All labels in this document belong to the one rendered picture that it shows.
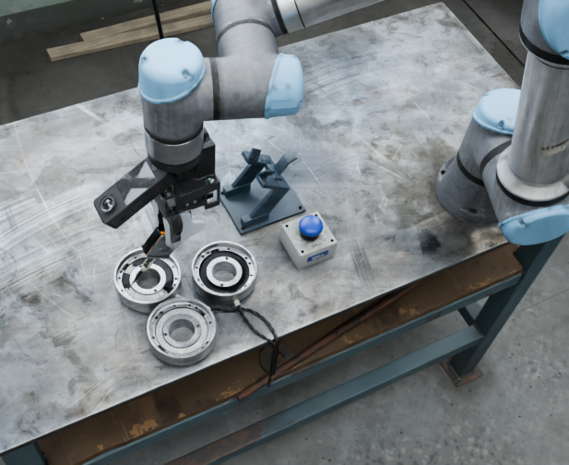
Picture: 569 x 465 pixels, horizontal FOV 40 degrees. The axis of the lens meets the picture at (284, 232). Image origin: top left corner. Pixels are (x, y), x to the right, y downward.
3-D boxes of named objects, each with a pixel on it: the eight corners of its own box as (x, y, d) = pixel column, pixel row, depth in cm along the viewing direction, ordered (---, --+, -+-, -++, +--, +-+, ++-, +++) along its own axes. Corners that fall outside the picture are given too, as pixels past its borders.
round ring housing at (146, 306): (102, 297, 125) (100, 284, 121) (139, 250, 130) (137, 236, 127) (158, 327, 123) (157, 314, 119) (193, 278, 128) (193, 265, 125)
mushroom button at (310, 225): (302, 253, 130) (306, 235, 126) (291, 234, 132) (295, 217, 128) (324, 244, 131) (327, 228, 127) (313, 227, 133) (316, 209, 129)
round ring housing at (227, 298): (183, 265, 130) (182, 251, 126) (241, 246, 133) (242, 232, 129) (205, 316, 124) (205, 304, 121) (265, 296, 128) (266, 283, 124)
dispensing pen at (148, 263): (114, 280, 122) (168, 208, 114) (136, 280, 125) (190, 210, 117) (119, 292, 121) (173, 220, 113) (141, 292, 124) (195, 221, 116)
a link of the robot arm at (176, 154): (157, 152, 95) (132, 107, 98) (159, 176, 98) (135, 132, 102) (213, 134, 97) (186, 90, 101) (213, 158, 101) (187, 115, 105)
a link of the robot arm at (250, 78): (293, 19, 97) (204, 23, 95) (308, 84, 90) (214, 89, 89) (288, 67, 103) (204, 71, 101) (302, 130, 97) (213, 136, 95)
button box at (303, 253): (298, 271, 131) (301, 256, 127) (278, 239, 134) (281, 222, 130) (339, 255, 134) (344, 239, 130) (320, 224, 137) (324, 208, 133)
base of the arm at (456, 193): (484, 151, 150) (500, 115, 142) (531, 209, 143) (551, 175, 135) (419, 175, 146) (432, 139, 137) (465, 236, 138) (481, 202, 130)
